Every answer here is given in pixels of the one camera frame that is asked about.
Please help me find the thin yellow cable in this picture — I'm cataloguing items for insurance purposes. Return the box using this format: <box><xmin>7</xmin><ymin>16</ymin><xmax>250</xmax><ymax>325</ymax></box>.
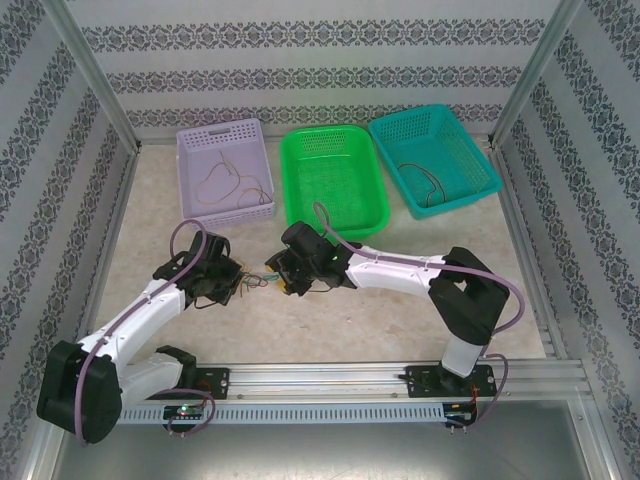
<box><xmin>227</xmin><ymin>167</ymin><xmax>275</xmax><ymax>208</ymax></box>

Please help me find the thin dark brown cable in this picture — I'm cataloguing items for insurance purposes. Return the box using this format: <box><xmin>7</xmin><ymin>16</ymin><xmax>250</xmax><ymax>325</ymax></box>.
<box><xmin>396</xmin><ymin>161</ymin><xmax>447</xmax><ymax>208</ymax></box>

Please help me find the bright green plastic basket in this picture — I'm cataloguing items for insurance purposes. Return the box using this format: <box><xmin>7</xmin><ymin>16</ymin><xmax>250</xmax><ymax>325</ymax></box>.
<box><xmin>279</xmin><ymin>124</ymin><xmax>392</xmax><ymax>240</ymax></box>

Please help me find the lilac plastic basket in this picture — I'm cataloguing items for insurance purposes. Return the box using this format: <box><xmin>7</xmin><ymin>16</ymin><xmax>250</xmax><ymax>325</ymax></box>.
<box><xmin>175</xmin><ymin>118</ymin><xmax>277</xmax><ymax>225</ymax></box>

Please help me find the small controller circuit board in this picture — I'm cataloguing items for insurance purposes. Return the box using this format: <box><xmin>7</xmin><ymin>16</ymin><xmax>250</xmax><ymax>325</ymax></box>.
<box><xmin>444</xmin><ymin>403</ymin><xmax>479</xmax><ymax>421</ymax></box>
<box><xmin>163</xmin><ymin>404</ymin><xmax>206</xmax><ymax>420</ymax></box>

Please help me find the grey metal sheet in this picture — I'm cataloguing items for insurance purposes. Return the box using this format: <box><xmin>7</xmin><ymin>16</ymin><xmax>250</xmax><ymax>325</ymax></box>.
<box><xmin>29</xmin><ymin>392</ymin><xmax>619</xmax><ymax>480</ymax></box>

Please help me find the teal plastic basket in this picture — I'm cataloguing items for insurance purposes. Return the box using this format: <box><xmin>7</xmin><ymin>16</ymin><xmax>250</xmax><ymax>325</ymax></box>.
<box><xmin>368</xmin><ymin>103</ymin><xmax>503</xmax><ymax>220</ymax></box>

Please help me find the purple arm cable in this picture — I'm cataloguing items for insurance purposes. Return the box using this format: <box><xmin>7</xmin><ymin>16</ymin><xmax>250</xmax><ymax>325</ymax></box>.
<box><xmin>312</xmin><ymin>201</ymin><xmax>526</xmax><ymax>435</ymax></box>
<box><xmin>79</xmin><ymin>218</ymin><xmax>217</xmax><ymax>447</ymax></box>

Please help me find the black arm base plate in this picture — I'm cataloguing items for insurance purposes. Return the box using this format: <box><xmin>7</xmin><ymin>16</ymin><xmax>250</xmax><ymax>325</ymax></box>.
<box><xmin>405</xmin><ymin>363</ymin><xmax>499</xmax><ymax>400</ymax></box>
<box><xmin>174</xmin><ymin>367</ymin><xmax>231</xmax><ymax>401</ymax></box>

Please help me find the aluminium mounting rail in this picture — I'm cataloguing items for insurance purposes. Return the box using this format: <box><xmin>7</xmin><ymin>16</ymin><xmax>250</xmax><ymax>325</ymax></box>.
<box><xmin>47</xmin><ymin>360</ymin><xmax>586</xmax><ymax>401</ymax></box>

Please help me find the aluminium side rail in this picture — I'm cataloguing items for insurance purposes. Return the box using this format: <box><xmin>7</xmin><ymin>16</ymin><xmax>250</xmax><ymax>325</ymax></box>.
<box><xmin>492</xmin><ymin>144</ymin><xmax>571</xmax><ymax>359</ymax></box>
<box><xmin>69</xmin><ymin>144</ymin><xmax>144</xmax><ymax>364</ymax></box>

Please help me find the white slotted cable duct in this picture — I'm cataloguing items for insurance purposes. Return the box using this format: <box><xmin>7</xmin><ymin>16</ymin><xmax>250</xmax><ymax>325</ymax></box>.
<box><xmin>117</xmin><ymin>402</ymin><xmax>446</xmax><ymax>426</ymax></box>

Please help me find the aluminium frame post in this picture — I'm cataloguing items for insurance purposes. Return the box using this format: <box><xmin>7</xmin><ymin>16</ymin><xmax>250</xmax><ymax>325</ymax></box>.
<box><xmin>487</xmin><ymin>0</ymin><xmax>584</xmax><ymax>149</ymax></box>
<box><xmin>37</xmin><ymin>0</ymin><xmax>144</xmax><ymax>151</ymax></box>

